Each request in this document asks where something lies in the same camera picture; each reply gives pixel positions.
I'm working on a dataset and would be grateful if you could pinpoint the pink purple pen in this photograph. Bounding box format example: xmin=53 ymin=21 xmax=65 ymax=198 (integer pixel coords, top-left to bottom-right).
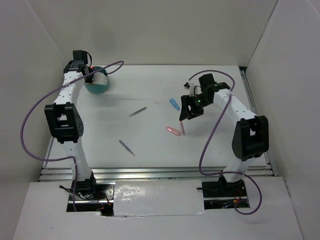
xmin=179 ymin=121 xmax=186 ymax=136

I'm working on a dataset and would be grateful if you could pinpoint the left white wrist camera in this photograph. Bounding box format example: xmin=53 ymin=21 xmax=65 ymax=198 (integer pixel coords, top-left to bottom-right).
xmin=93 ymin=72 xmax=109 ymax=85

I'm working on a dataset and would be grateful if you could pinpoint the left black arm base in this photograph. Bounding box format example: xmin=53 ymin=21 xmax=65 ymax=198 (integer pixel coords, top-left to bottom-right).
xmin=59 ymin=178 xmax=115 ymax=217

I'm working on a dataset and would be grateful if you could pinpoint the purple cable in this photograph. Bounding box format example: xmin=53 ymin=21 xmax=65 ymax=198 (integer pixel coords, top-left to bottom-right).
xmin=20 ymin=60 xmax=125 ymax=212
xmin=187 ymin=70 xmax=262 ymax=216

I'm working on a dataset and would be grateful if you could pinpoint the pink clear highlighter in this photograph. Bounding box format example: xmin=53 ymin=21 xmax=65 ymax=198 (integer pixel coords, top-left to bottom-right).
xmin=165 ymin=126 xmax=182 ymax=136

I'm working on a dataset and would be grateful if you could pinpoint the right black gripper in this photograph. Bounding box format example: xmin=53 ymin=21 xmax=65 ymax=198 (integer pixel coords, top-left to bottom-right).
xmin=179 ymin=94 xmax=212 ymax=121

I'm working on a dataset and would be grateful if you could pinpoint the purple grey pen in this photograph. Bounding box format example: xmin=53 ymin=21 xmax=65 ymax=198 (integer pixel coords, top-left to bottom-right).
xmin=118 ymin=139 xmax=136 ymax=156

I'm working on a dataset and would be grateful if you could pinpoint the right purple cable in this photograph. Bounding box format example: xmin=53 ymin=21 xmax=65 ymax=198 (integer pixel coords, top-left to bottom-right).
xmin=187 ymin=70 xmax=262 ymax=216

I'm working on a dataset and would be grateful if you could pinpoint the blue highlighter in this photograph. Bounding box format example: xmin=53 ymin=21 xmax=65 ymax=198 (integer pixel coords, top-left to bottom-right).
xmin=169 ymin=98 xmax=180 ymax=111

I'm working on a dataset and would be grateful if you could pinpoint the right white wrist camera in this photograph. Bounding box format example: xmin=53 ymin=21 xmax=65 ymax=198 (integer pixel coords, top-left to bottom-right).
xmin=183 ymin=81 xmax=202 ymax=97

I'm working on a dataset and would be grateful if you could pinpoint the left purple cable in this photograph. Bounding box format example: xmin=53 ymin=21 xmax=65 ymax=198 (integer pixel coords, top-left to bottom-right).
xmin=20 ymin=60 xmax=125 ymax=212

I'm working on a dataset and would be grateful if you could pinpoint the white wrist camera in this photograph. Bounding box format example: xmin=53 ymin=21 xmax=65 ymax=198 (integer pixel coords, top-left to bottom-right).
xmin=183 ymin=81 xmax=202 ymax=97
xmin=93 ymin=72 xmax=109 ymax=85

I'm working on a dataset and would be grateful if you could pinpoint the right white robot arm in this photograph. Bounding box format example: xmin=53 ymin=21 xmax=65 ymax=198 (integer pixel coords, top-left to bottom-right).
xmin=179 ymin=70 xmax=269 ymax=196

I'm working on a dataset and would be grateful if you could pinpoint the aluminium front rail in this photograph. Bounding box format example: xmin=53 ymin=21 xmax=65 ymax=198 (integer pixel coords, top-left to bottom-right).
xmin=39 ymin=166 xmax=273 ymax=181

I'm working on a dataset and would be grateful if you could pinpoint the teal round compartment container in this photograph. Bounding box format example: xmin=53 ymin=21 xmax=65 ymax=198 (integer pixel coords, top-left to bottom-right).
xmin=84 ymin=66 xmax=110 ymax=94

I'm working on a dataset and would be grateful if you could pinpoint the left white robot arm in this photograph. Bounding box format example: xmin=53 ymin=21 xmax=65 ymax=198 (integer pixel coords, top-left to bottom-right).
xmin=44 ymin=50 xmax=99 ymax=200

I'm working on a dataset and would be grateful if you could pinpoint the green grey pen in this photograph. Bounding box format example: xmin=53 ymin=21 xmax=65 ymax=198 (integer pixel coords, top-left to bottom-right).
xmin=128 ymin=106 xmax=147 ymax=118

